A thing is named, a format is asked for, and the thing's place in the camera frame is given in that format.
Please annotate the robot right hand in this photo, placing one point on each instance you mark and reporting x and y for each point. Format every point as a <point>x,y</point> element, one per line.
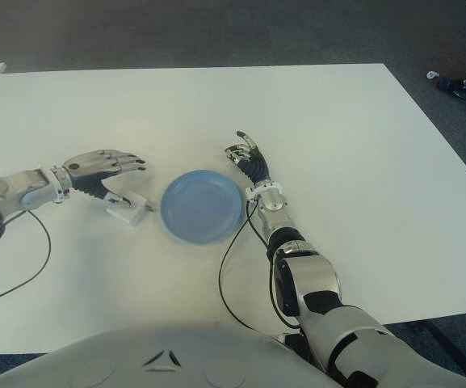
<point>254,163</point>

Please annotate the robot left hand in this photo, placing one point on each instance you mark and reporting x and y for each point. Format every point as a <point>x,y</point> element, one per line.
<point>91,174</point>

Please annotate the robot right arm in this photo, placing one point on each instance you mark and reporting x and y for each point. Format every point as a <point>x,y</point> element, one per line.
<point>313,279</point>

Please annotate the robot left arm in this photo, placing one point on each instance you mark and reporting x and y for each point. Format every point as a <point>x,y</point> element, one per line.
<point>10,194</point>

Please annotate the blue plastic plate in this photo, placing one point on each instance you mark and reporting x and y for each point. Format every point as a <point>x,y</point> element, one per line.
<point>202,206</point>

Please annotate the grey robot torso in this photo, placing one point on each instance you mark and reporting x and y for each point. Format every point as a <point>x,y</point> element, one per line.
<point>156,355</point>

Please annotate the small white floor object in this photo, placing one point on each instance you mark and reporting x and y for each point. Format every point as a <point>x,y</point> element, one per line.
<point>431,74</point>

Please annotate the black shoes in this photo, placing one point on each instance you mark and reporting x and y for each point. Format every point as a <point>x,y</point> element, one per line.
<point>458,89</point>

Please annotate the black table leg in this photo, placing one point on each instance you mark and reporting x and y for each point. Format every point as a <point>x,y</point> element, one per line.
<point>450,343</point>

